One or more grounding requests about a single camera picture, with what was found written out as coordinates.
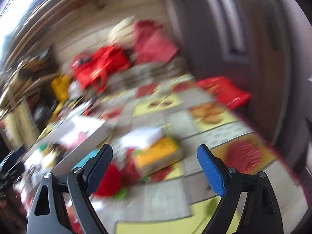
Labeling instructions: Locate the plaid blanket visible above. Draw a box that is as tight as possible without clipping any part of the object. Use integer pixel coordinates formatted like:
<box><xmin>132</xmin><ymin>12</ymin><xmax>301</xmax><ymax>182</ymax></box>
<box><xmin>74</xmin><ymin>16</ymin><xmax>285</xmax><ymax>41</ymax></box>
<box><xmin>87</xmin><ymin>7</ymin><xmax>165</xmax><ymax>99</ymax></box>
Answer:
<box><xmin>105</xmin><ymin>57</ymin><xmax>188</xmax><ymax>92</ymax></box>

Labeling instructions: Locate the red plastic bag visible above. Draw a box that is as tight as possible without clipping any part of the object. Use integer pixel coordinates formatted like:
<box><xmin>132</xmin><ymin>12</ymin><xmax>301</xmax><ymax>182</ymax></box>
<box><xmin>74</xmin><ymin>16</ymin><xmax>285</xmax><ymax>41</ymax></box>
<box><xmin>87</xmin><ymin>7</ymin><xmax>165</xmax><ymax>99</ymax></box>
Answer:
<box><xmin>196</xmin><ymin>76</ymin><xmax>250</xmax><ymax>110</ymax></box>

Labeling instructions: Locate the fruit pattern tablecloth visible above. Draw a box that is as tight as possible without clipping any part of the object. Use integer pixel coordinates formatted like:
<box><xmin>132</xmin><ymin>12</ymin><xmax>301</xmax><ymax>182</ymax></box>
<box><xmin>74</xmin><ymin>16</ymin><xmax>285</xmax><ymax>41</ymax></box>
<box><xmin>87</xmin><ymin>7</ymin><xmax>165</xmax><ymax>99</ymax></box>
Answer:
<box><xmin>14</xmin><ymin>74</ymin><xmax>308</xmax><ymax>234</ymax></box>

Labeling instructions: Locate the yellow tissue pack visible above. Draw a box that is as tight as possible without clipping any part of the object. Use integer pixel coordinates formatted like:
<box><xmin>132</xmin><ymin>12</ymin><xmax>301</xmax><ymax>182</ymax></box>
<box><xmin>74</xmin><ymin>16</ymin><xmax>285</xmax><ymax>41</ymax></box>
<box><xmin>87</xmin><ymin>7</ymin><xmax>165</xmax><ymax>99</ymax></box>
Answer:
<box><xmin>131</xmin><ymin>136</ymin><xmax>183</xmax><ymax>176</ymax></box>

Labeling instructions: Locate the yellow bag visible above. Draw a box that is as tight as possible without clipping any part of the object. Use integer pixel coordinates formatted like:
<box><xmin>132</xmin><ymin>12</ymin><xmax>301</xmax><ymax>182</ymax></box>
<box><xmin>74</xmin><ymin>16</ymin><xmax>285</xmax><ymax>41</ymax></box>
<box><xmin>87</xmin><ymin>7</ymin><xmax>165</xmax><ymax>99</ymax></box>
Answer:
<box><xmin>51</xmin><ymin>74</ymin><xmax>71</xmax><ymax>101</ymax></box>

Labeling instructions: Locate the white tray box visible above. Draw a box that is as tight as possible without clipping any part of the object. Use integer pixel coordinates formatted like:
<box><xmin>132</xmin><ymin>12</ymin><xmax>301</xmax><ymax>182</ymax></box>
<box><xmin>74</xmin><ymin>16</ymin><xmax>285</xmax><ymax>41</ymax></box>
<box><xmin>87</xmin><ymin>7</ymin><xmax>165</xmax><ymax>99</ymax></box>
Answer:
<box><xmin>15</xmin><ymin>116</ymin><xmax>113</xmax><ymax>191</ymax></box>

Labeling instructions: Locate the dull red fabric bag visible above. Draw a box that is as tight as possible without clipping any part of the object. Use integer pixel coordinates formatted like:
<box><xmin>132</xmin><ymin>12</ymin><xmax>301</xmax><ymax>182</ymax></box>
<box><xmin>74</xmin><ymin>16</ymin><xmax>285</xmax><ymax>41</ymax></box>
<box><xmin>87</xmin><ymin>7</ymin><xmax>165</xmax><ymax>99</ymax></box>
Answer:
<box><xmin>134</xmin><ymin>20</ymin><xmax>179</xmax><ymax>64</ymax></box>

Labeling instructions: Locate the red plush apple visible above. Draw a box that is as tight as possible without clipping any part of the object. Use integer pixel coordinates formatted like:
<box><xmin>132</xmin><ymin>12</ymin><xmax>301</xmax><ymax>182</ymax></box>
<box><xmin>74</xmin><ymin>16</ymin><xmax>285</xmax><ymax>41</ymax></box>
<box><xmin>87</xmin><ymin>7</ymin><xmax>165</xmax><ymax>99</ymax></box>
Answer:
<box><xmin>94</xmin><ymin>164</ymin><xmax>122</xmax><ymax>197</ymax></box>

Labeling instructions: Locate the shiny red tote bag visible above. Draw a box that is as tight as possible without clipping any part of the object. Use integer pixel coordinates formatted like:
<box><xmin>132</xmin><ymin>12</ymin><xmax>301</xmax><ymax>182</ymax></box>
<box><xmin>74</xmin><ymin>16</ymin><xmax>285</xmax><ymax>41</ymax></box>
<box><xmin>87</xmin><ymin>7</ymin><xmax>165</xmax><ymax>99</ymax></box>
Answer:
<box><xmin>71</xmin><ymin>45</ymin><xmax>131</xmax><ymax>93</ymax></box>

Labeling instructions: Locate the dark wooden door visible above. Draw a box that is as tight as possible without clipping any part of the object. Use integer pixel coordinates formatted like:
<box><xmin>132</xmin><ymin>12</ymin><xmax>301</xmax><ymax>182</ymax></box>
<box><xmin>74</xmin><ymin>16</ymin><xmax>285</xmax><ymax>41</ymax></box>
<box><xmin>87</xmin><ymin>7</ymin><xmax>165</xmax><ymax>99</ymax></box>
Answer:
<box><xmin>155</xmin><ymin>0</ymin><xmax>312</xmax><ymax>152</ymax></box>

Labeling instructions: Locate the white foam sponge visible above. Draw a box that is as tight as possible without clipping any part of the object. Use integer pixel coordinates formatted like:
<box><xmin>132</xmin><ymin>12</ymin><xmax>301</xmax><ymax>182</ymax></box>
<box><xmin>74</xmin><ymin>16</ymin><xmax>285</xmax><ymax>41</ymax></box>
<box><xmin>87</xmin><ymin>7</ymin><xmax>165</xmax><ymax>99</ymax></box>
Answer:
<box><xmin>120</xmin><ymin>127</ymin><xmax>165</xmax><ymax>149</ymax></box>

